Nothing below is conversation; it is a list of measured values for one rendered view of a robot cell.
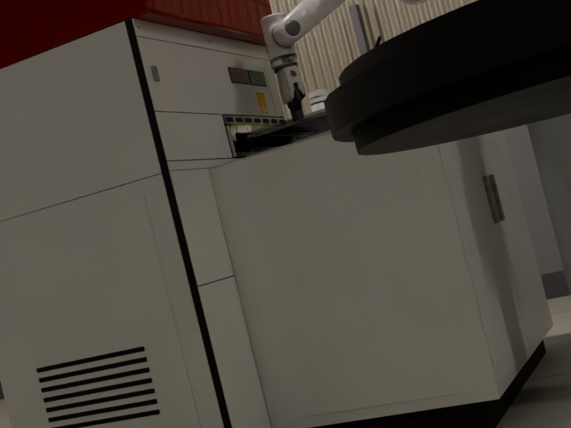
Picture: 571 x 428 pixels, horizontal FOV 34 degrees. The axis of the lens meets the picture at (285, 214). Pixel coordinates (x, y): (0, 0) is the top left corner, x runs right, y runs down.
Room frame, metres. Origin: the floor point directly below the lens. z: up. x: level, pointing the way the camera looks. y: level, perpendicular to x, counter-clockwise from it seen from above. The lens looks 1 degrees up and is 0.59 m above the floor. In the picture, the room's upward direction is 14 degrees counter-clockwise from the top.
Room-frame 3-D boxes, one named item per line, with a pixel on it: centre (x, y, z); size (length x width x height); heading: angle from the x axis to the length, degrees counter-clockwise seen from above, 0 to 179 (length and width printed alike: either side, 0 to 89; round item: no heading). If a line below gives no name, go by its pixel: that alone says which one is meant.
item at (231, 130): (2.85, 0.01, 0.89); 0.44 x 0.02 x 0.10; 156
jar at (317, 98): (3.24, -0.21, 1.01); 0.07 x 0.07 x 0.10
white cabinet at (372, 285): (2.80, -0.31, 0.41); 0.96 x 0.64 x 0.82; 156
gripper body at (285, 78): (2.75, -0.11, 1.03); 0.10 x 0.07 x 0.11; 17
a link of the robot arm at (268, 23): (2.75, -0.11, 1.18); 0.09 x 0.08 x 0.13; 23
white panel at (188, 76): (2.69, 0.10, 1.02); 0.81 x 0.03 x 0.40; 156
